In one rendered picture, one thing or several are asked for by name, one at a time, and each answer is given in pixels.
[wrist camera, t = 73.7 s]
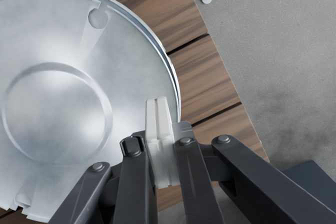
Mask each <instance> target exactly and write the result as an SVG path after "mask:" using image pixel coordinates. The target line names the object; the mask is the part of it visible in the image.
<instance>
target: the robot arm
mask: <svg viewBox="0 0 336 224"><path fill-rule="evenodd" d="M119 145H120V148H121V152H122V155H123V158H122V162H120V163H118V164H116V165H114V166H111V165H110V163H109V162H106V161H102V162H96V163H94V164H93V165H91V166H89V167H88V168H87V169H86V171H85V172H84V174H83V175H82V176H81V178H80V179H79V180H78V182H77V183H76V184H75V186H74V187H73V189H72V190H71V191H70V193H69V194H68V195H67V197H66V198H65V200H64V201H63V202H62V204H61V205H60V206H59V208H58V209H57V210H56V212H55V213H54V215H53V216H52V217H51V219H50V220H49V221H48V223H47V224H158V204H157V190H156V188H158V189H163V188H167V187H168V185H172V186H177V185H180V186H181V192H182V198H183V204H184V210H185V216H186V222H187V224H226V223H225V220H224V217H223V214H222V211H221V208H220V205H219V202H218V200H217V197H216V194H215V191H214V188H213V185H212V182H218V184H219V186H220V187H221V189H222V190H223V191H224V192H225V193H226V195H227V196H228V197H229V198H230V199H231V200H232V202H233V203H234V204H235V205H236V206H237V207H238V209H239V210H240V211H241V212H242V213H243V214H244V216H245V217H246V218H247V219H248V220H249V222H250V223H251V224H336V213H335V212H334V211H332V210H331V209H330V208H328V207H327V206H326V205H324V204H323V203H322V202H320V201H319V200H318V199H316V198H315V197H314V196H312V195H311V194H310V193H308V192H307V191H306V190H304V189H303V188H302V187H300V186H299V185H298V184H297V183H295V182H294V181H293V180H291V179H290V178H289V177H287V176H286V175H285V174H283V173H282V172H281V171H279V170H278V169H277V168H275V167H274V166H273V165H271V164H270V163H269V162H267V161H266V160H265V159H263V158H262V157H261V156H260V155H258V154H257V153H256V152H254V151H253V150H252V149H250V148H249V147H248V146H246V145H245V144H244V143H242V142H241V141H240V140H238V139H237V138H236V137H234V136H232V135H228V134H225V135H224V134H222V135H219V136H217V137H215V138H213V139H212V140H211V144H202V143H199V142H198V140H197V139H196V138H195V135H194V132H193V129H192V126H191V123H190V122H188V121H181V122H176V123H172V121H171V116H170V112H169V107H168V103H167V98H166V96H164V95H163V96H158V97H157V98H156V99H154V98H149V99H147V101H146V103H145V130H142V131H137V132H133V133H132V134H131V135H130V136H127V137H125V138H123V139H122V140H121V141H120V142H119Z"/></svg>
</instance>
